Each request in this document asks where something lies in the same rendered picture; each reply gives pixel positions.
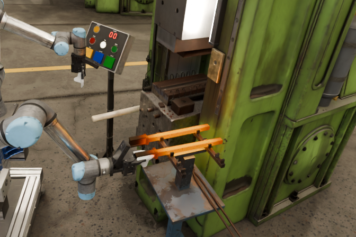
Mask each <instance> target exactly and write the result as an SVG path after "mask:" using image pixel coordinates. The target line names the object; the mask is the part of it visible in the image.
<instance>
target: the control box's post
mask: <svg viewBox="0 0 356 237"><path fill-rule="evenodd" d="M113 84H114V73H113V72H111V71H109V70H108V104H107V109H108V110H112V109H113ZM106 135H107V137H108V138H109V137H112V118H109V119H107V128H106ZM111 147H112V138H109V139H107V138H106V152H107V158H108V157H109V152H110V153H111Z"/></svg>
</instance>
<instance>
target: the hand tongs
mask: <svg viewBox="0 0 356 237"><path fill-rule="evenodd" d="M192 174H193V176H194V179H195V181H196V182H197V184H198V185H199V187H200V188H201V190H202V192H203V193H204V195H205V196H206V198H207V199H208V201H209V202H210V204H211V205H212V207H213V208H214V210H215V211H216V213H217V214H218V216H219V217H220V219H221V220H222V222H223V223H224V225H225V226H226V228H227V229H228V231H229V232H230V234H231V235H232V237H235V235H234V234H233V232H232V231H231V229H230V228H229V226H228V225H227V223H226V222H225V220H224V219H223V217H222V216H221V215H220V213H219V212H218V210H217V209H216V207H215V205H214V204H213V202H212V201H211V199H210V198H209V196H208V195H207V194H206V192H205V191H204V189H203V188H202V186H201V185H200V183H199V182H198V180H197V178H196V176H197V177H198V178H199V179H200V180H201V182H202V183H203V185H204V186H205V188H206V189H207V191H208V192H209V194H210V195H211V197H212V198H213V199H214V201H215V202H216V204H217V205H218V207H219V208H220V209H221V211H222V212H223V214H224V215H225V217H226V218H227V219H228V221H229V223H230V224H231V226H232V227H233V228H234V230H235V231H236V233H237V234H238V236H239V237H242V236H241V234H240V233H239V231H238V230H237V228H236V227H235V226H234V224H233V223H232V221H231V220H230V218H229V217H228V215H227V214H226V213H225V211H224V210H223V208H222V207H221V206H220V204H219V203H218V201H217V200H216V198H215V197H214V195H213V194H212V192H211V191H210V189H209V188H208V187H207V185H206V184H205V183H204V181H203V180H202V178H201V177H200V176H199V175H198V174H197V173H196V172H195V169H194V167H193V172H192ZM195 175H196V176H195Z"/></svg>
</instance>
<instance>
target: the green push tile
mask: <svg viewBox="0 0 356 237"><path fill-rule="evenodd" d="M114 62H115V58H113V57H110V56H106V59H105V61H104V64H103V65H104V66H106V67H108V68H110V69H112V67H113V65H114Z"/></svg>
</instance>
